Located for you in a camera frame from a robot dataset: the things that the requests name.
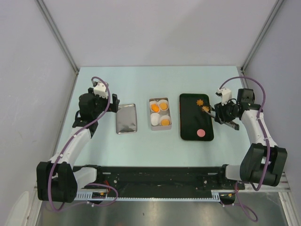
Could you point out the white paper cup front-right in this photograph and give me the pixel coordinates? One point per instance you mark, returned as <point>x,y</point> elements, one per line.
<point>165,117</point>

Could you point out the silver tin lid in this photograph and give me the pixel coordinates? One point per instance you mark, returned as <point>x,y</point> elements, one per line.
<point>126,119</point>

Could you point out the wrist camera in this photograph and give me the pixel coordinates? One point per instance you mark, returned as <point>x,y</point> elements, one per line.
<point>100,90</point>
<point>225,94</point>

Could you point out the lavender cookie tin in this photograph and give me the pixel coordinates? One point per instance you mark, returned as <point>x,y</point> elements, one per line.
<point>158,127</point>

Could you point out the orange pineapple cookie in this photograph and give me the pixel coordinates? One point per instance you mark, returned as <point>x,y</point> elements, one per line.
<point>155,108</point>

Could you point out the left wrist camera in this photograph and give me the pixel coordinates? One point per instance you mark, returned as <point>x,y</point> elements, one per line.
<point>100,90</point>

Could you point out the pink round cookie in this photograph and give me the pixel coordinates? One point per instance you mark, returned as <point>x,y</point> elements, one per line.
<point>201,133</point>

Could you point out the black tray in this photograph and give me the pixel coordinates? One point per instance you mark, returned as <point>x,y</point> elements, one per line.
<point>192,118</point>

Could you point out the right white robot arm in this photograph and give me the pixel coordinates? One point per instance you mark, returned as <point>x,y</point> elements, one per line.
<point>264,161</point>

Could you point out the white paper cup back-left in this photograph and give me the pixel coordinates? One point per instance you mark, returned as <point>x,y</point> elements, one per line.
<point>154,102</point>

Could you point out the brown star cookie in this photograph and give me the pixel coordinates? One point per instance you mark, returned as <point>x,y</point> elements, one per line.
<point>200,102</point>

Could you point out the brown flower cookie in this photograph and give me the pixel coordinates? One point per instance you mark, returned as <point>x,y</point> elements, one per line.
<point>206,108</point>

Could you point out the round orange cookie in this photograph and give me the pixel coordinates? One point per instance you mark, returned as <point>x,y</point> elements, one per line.
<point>165,122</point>
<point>163,106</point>

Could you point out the aluminium frame post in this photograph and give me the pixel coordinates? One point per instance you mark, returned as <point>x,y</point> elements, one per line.
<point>57,34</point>
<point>263,32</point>

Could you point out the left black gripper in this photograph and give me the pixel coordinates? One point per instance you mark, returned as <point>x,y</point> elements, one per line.
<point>113,107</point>

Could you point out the metal tongs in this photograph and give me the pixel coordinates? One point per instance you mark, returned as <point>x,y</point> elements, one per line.
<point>212,114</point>

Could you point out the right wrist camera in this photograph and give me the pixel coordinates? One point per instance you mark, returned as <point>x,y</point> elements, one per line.
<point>225,94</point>

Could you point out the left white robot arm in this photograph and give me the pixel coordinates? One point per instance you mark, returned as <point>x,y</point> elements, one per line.
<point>56,179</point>

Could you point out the right aluminium frame post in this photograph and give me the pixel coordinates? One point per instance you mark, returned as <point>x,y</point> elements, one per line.
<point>263,32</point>

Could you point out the white paper cup front-left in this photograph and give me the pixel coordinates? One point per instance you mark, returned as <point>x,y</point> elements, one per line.
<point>155,119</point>

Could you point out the left aluminium frame post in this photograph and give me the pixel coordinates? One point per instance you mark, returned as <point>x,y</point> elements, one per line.
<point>57,34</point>

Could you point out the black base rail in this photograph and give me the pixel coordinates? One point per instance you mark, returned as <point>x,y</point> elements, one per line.
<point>160,182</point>

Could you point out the white cable duct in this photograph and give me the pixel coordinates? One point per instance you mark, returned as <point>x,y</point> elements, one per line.
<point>214,196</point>

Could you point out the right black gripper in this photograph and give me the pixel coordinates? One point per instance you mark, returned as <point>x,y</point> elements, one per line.
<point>220,116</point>

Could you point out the white paper cup back-right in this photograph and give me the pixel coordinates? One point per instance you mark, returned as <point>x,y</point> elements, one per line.
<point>163,100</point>

